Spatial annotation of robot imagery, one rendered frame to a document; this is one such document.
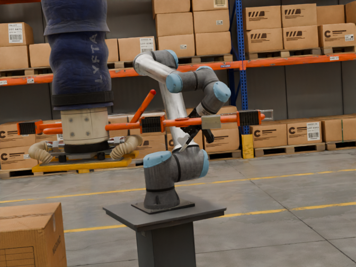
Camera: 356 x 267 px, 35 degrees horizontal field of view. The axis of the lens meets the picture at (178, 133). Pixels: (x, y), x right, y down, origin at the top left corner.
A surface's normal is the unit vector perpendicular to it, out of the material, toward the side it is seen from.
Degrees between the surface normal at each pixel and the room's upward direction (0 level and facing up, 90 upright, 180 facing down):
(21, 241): 90
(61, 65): 75
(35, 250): 90
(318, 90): 90
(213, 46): 94
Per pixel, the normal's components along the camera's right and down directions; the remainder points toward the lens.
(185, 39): 0.11, 0.04
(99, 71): 0.76, -0.29
